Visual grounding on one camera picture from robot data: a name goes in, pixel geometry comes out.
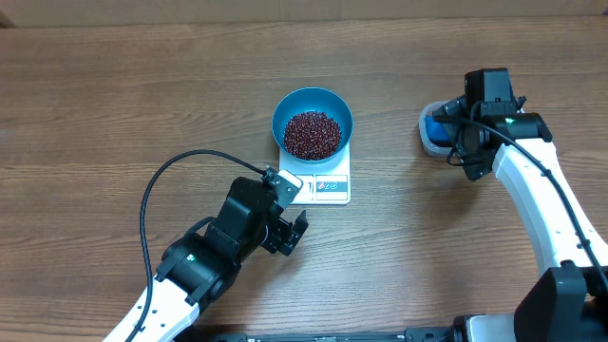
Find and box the red beans scooped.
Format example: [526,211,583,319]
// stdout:
[283,111,342,161]

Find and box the blue plastic measuring scoop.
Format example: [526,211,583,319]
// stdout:
[424,115,451,147]

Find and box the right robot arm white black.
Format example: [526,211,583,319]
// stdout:
[455,68,607,341]

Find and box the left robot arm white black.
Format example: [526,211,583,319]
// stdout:
[105,170,308,342]

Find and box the white digital kitchen scale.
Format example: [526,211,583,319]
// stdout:
[279,144,352,205]

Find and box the teal blue bowl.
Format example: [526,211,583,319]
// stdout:
[271,87,354,163]

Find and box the clear plastic bean container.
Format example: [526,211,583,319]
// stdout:
[418,101,452,157]

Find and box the black rail at table edge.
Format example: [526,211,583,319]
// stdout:
[189,322,466,342]

